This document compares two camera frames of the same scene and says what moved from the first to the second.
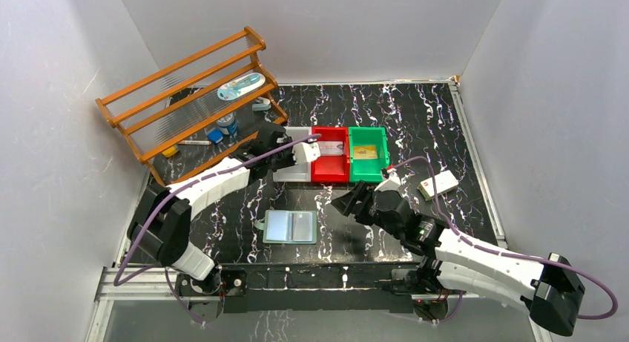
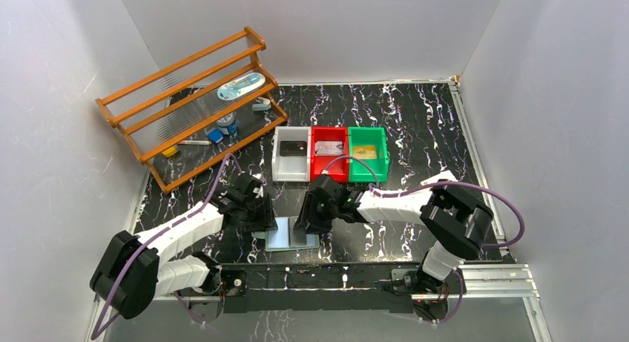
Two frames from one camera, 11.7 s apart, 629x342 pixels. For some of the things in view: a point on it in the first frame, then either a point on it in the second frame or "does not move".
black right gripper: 363,204 → 311,214
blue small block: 215,136 does not move
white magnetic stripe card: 331,148 does not move
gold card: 365,152 does not move
